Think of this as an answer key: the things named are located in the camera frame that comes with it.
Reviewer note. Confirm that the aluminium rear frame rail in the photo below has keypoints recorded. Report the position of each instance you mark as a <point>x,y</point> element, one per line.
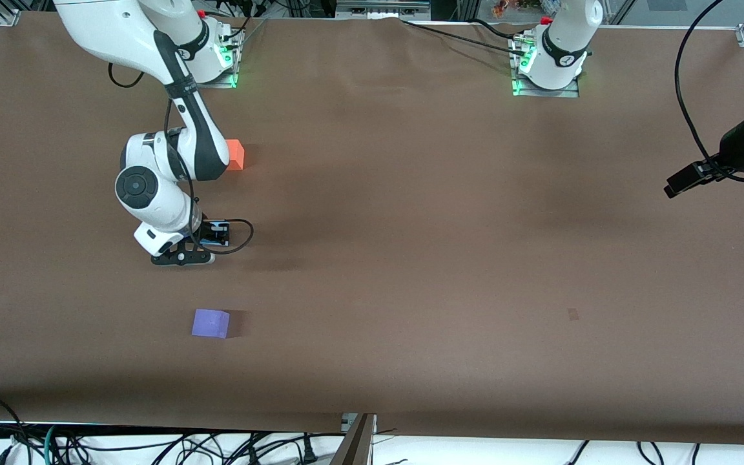
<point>382,9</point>

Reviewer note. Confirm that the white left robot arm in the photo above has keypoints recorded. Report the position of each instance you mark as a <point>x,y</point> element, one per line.
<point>559,58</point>

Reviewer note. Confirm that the brown table cover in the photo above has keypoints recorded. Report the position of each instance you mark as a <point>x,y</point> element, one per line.
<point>411,226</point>

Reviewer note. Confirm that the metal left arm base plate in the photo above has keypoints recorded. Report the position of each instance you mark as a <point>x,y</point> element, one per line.
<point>546,93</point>

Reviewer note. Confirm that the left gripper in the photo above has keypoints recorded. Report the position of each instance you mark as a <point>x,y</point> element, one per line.
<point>732,147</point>

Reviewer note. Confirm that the aluminium profile bar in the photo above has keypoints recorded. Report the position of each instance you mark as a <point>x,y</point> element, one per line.
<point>356,445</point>

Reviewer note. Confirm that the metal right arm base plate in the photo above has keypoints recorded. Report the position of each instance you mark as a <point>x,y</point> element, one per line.
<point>217,81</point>

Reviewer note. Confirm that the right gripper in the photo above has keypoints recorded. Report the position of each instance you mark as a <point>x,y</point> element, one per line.
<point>210,233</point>

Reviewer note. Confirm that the light blue foam cube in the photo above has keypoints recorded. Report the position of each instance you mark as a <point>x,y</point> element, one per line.
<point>216,243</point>

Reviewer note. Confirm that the orange foam cube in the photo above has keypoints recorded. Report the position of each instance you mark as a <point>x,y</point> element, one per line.
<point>236,154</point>

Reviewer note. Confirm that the purple foam cube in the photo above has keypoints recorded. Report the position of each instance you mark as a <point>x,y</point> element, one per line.
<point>209,323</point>

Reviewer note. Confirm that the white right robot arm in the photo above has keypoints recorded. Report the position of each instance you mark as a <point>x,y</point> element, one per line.
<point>152,194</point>

